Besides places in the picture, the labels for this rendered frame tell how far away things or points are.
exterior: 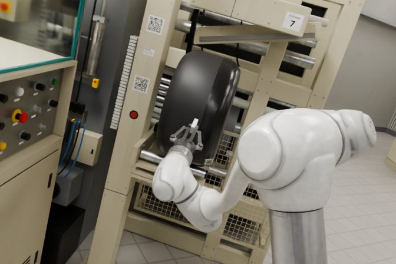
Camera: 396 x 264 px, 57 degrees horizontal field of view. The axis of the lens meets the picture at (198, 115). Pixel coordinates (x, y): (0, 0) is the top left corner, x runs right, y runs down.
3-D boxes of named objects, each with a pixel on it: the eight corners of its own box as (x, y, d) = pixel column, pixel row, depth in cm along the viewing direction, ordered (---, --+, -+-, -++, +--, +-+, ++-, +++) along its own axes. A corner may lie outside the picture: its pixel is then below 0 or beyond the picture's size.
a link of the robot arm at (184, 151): (166, 149, 123) (171, 139, 128) (161, 170, 127) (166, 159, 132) (192, 157, 122) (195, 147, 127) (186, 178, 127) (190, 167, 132)
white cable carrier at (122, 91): (109, 127, 187) (130, 35, 174) (113, 125, 191) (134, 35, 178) (118, 130, 186) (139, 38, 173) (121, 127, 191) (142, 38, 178)
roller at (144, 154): (137, 158, 180) (138, 152, 177) (140, 152, 183) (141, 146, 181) (204, 181, 177) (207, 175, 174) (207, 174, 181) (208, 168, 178)
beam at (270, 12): (187, 5, 190) (195, -26, 186) (195, 7, 215) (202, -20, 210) (302, 38, 185) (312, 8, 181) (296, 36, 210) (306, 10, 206)
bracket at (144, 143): (128, 164, 176) (132, 145, 173) (151, 139, 214) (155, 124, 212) (135, 166, 176) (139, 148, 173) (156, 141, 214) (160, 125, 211)
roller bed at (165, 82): (138, 120, 224) (149, 73, 216) (145, 114, 238) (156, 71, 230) (169, 130, 223) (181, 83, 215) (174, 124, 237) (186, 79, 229)
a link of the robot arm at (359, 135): (302, 117, 91) (270, 120, 82) (375, 96, 78) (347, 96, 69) (315, 170, 89) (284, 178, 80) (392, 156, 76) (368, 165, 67)
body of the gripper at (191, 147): (194, 149, 127) (200, 135, 135) (171, 142, 128) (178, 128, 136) (190, 166, 131) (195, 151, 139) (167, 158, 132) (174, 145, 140)
